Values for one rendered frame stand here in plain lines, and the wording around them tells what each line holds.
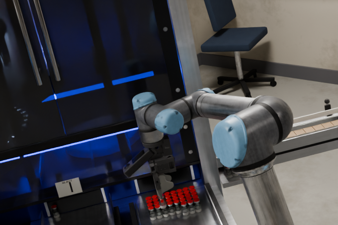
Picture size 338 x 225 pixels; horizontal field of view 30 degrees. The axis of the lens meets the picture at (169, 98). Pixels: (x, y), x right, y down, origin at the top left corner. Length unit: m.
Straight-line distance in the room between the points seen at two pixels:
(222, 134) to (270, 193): 0.19
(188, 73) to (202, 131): 0.22
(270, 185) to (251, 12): 4.17
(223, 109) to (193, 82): 0.40
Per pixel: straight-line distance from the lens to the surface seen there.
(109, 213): 2.32
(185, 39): 2.12
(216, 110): 1.82
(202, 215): 2.19
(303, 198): 3.85
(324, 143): 2.53
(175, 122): 1.86
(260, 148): 1.54
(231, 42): 5.18
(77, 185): 2.27
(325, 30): 5.25
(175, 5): 2.08
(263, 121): 1.55
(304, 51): 5.45
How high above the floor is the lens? 2.05
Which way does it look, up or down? 21 degrees down
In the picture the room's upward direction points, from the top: 12 degrees counter-clockwise
